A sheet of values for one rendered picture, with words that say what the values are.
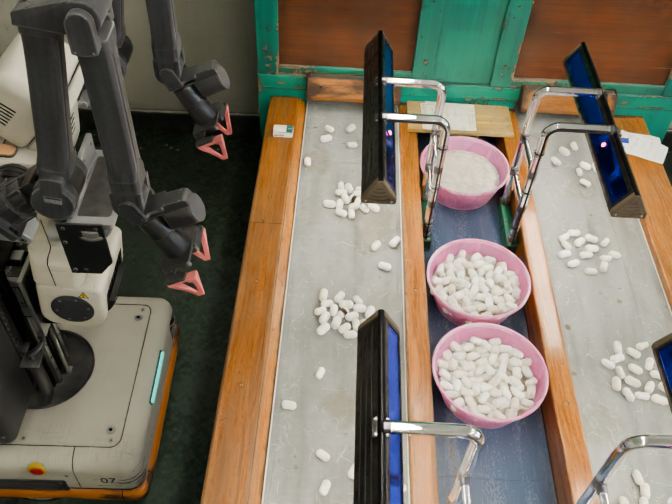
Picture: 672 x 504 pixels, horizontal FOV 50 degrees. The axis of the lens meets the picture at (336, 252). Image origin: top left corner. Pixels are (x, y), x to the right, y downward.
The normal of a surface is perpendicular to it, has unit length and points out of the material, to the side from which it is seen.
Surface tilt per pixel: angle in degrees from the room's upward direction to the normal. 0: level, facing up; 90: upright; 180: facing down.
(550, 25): 90
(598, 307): 0
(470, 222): 0
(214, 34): 90
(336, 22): 90
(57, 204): 90
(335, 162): 0
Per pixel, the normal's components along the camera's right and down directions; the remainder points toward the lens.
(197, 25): -0.01, 0.74
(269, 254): 0.04, -0.67
